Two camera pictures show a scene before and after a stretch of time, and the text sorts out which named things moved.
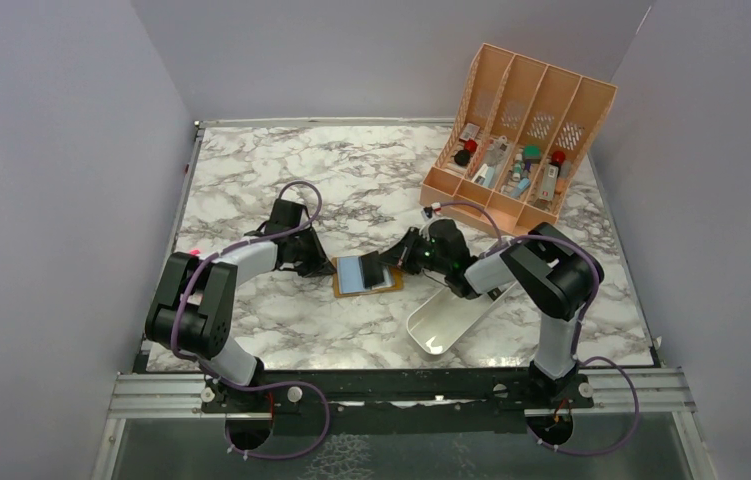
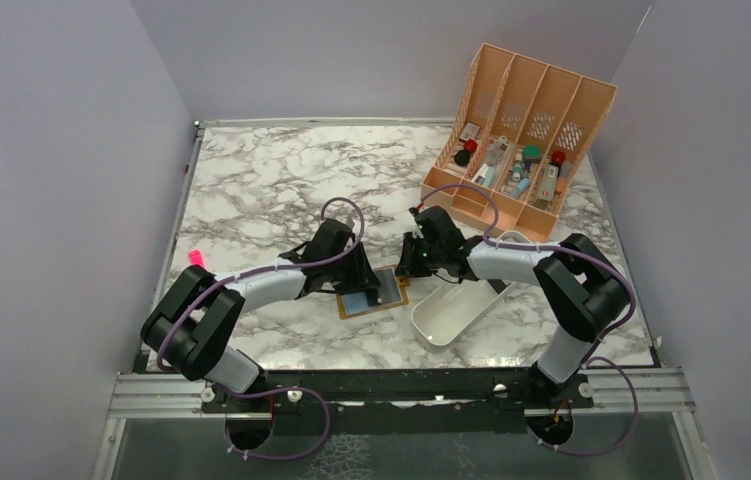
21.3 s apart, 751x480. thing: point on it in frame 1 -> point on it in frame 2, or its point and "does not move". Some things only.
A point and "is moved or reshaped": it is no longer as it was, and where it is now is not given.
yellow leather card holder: [355, 275] is moved or reshaped
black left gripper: [320, 264] -> [362, 277]
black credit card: [371, 269] is moved or reshaped
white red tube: [548, 182] does not move
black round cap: [462, 157] does not move
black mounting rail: [401, 401] does not move
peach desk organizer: [522, 133] does not move
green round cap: [531, 152] does not move
